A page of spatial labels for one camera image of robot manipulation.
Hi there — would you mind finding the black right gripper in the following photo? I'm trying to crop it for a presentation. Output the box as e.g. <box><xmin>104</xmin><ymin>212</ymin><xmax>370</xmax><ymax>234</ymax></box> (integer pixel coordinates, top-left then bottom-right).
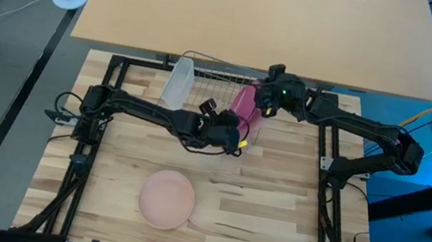
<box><xmin>252</xmin><ymin>70</ymin><xmax>310</xmax><ymax>124</ymax></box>

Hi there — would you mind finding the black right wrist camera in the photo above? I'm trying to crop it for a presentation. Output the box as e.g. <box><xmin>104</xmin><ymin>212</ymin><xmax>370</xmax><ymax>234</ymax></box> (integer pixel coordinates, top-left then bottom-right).
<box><xmin>267</xmin><ymin>62</ymin><xmax>289</xmax><ymax>82</ymax></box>

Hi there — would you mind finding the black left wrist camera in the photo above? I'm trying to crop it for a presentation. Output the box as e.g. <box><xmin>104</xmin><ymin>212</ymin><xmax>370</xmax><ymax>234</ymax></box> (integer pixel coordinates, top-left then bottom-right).
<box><xmin>198</xmin><ymin>96</ymin><xmax>220</xmax><ymax>119</ymax></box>

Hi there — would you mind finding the large light wooden desk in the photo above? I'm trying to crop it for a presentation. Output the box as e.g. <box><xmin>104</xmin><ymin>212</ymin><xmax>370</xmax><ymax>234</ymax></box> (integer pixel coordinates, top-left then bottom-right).
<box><xmin>69</xmin><ymin>0</ymin><xmax>432</xmax><ymax>103</ymax></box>

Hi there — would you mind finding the pale pink plate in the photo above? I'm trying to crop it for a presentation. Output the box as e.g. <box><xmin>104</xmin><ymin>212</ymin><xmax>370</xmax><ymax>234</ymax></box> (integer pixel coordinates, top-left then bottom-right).
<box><xmin>133</xmin><ymin>164</ymin><xmax>200</xmax><ymax>235</ymax></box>

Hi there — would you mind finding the magenta pink plate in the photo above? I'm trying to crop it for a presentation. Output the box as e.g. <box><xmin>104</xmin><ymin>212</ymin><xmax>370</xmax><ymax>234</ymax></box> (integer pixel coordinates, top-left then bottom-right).
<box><xmin>228</xmin><ymin>82</ymin><xmax>259</xmax><ymax>121</ymax></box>

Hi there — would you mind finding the black aluminium table frame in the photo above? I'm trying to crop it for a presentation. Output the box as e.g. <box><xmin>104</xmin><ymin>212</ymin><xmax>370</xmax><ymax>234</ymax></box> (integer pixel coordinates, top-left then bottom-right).
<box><xmin>10</xmin><ymin>41</ymin><xmax>407</xmax><ymax>242</ymax></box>

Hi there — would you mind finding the grey wire dish rack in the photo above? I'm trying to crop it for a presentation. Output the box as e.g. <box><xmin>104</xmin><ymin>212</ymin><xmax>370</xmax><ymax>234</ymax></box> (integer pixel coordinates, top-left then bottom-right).
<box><xmin>150</xmin><ymin>45</ymin><xmax>275</xmax><ymax>158</ymax></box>

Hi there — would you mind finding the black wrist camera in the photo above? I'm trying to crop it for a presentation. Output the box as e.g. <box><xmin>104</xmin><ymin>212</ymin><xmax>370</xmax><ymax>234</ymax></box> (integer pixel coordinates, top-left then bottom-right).
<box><xmin>267</xmin><ymin>62</ymin><xmax>289</xmax><ymax>82</ymax></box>
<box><xmin>198</xmin><ymin>96</ymin><xmax>220</xmax><ymax>119</ymax></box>

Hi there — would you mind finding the white translucent utensil holder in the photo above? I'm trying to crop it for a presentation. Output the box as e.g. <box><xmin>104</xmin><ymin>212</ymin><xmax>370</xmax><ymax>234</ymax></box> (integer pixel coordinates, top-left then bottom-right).
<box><xmin>156</xmin><ymin>53</ymin><xmax>200</xmax><ymax>114</ymax></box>

